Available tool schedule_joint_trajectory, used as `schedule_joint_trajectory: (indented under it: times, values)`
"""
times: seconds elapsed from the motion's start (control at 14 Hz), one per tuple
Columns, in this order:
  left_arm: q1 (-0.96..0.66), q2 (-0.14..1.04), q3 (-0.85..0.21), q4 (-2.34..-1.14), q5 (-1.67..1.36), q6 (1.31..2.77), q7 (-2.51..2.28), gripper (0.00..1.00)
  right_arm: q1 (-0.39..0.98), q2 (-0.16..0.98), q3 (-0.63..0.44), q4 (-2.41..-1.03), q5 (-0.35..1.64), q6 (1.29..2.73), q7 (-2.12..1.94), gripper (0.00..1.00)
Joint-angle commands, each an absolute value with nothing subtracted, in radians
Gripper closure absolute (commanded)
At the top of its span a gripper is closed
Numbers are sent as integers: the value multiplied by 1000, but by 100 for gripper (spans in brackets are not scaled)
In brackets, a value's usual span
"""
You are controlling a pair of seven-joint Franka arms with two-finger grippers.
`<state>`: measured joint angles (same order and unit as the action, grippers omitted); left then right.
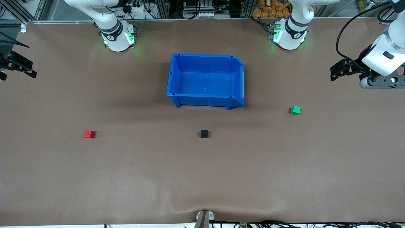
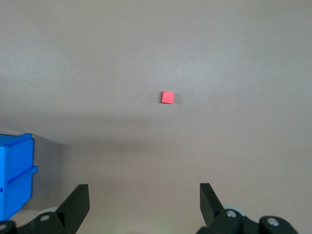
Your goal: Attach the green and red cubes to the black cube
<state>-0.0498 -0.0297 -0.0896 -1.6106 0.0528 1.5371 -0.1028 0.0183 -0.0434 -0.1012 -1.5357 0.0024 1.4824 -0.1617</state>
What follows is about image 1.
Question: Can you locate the blue plastic storage bin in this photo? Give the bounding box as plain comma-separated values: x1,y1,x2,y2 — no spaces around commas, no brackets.
166,53,245,110

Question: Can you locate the orange bags pile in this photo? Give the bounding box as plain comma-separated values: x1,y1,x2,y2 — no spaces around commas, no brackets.
252,0,292,18

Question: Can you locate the white power strip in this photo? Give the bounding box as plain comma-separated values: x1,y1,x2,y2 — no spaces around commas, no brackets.
125,3,150,20

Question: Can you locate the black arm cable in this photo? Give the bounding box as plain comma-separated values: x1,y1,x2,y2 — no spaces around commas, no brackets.
336,2,393,65

